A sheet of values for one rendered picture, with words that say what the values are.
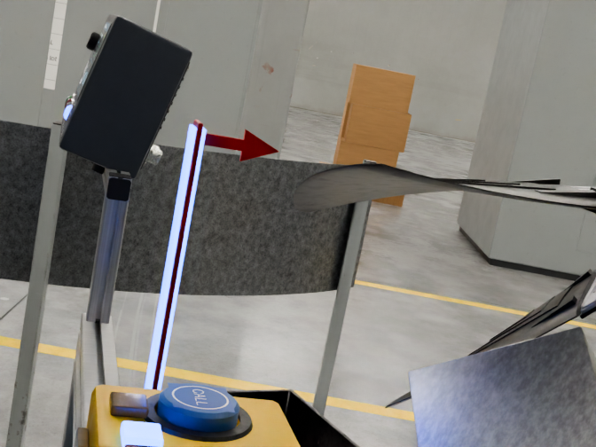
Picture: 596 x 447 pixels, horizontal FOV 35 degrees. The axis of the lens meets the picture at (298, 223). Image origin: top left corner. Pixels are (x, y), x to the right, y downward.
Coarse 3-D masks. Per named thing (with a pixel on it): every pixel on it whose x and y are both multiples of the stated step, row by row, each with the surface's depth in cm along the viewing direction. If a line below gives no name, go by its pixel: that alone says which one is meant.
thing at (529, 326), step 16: (592, 272) 90; (576, 288) 89; (544, 304) 93; (560, 304) 88; (576, 304) 85; (528, 320) 91; (544, 320) 87; (560, 320) 85; (496, 336) 96; (512, 336) 90; (528, 336) 87; (480, 352) 94; (400, 400) 92
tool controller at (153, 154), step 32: (96, 32) 141; (128, 32) 120; (96, 64) 120; (128, 64) 121; (160, 64) 122; (96, 96) 121; (128, 96) 122; (160, 96) 123; (64, 128) 125; (96, 128) 122; (128, 128) 123; (160, 128) 126; (96, 160) 123; (128, 160) 124
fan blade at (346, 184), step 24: (336, 168) 65; (360, 168) 63; (384, 168) 62; (312, 192) 76; (336, 192) 77; (360, 192) 77; (384, 192) 78; (408, 192) 80; (480, 192) 66; (504, 192) 67; (528, 192) 70; (552, 192) 72; (576, 192) 72
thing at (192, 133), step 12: (192, 132) 67; (192, 144) 67; (180, 180) 69; (180, 192) 68; (180, 204) 68; (180, 216) 68; (168, 252) 70; (168, 264) 69; (168, 276) 69; (168, 288) 69; (156, 324) 71; (156, 336) 70; (156, 348) 70; (156, 360) 70
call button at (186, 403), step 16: (176, 384) 47; (192, 384) 47; (160, 400) 45; (176, 400) 45; (192, 400) 45; (208, 400) 46; (224, 400) 46; (160, 416) 45; (176, 416) 44; (192, 416) 44; (208, 416) 44; (224, 416) 44
